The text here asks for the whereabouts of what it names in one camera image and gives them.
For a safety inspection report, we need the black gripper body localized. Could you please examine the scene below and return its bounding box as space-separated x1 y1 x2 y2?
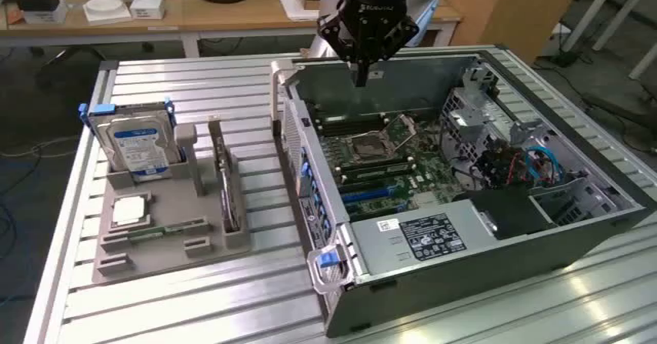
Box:
336 0 414 58

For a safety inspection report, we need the black graphics card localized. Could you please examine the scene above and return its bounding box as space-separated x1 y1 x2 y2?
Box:
207 115 245 234

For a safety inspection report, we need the long blue expansion slot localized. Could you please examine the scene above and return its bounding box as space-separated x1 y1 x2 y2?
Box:
343 187 395 204

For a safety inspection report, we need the white paper stack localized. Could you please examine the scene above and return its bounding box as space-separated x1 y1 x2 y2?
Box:
278 0 322 22

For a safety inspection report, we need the wooden desk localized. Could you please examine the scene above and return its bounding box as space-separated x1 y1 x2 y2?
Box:
0 0 463 49

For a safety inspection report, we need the wooden cabinet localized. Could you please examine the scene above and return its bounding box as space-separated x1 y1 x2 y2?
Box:
450 0 590 65

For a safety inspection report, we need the metal socket cover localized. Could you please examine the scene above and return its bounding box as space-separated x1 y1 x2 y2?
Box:
383 113 430 155

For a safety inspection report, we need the silver disk bay cage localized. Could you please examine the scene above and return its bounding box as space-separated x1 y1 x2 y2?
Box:
439 65 520 161

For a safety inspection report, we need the CPU socket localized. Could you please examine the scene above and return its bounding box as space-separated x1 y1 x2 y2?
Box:
348 132 398 161

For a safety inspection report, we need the black floor box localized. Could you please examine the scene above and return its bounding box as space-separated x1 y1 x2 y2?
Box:
551 50 583 68

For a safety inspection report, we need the black installed RAM stick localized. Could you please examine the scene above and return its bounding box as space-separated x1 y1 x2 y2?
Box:
338 158 416 180

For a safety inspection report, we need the small white box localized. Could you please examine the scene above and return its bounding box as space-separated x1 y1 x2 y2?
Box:
129 0 169 21

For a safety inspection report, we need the white round part on base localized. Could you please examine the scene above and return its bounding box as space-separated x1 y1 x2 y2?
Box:
83 0 135 26

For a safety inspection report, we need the dark chair base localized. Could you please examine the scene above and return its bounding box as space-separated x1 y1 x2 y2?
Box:
582 70 657 125

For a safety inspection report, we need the hard disk with blue caddy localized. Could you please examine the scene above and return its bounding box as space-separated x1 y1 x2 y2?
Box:
75 98 179 184

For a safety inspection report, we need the black office chair base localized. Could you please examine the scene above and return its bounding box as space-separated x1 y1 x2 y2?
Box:
30 42 157 88

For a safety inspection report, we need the grey parts rack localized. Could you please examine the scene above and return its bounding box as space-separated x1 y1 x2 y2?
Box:
91 122 254 286

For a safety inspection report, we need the grey power supply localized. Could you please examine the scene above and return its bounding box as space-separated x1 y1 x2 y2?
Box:
351 199 503 277

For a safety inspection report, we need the silver perforated disk bay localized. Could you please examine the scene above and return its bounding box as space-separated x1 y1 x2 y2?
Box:
528 174 634 226

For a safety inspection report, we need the white box with black top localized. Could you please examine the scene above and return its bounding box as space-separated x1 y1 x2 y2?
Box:
15 0 70 25

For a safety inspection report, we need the blue case latch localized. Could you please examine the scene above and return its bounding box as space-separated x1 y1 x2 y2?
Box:
316 252 343 271

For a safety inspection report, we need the silver CPU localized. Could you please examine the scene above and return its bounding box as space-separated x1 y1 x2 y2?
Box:
111 196 150 226

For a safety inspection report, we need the green RAM stick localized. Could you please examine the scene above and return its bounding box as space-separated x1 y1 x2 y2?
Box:
126 220 206 242

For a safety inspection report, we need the open dark PC case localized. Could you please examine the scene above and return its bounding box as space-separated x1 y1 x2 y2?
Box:
270 47 650 339

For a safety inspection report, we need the red wire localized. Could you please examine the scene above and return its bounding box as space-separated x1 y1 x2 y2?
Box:
508 147 528 185

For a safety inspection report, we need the white table frame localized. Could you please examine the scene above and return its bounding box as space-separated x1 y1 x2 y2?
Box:
562 0 657 80

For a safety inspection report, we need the blue wire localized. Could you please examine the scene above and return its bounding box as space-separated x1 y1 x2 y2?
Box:
527 145 567 186

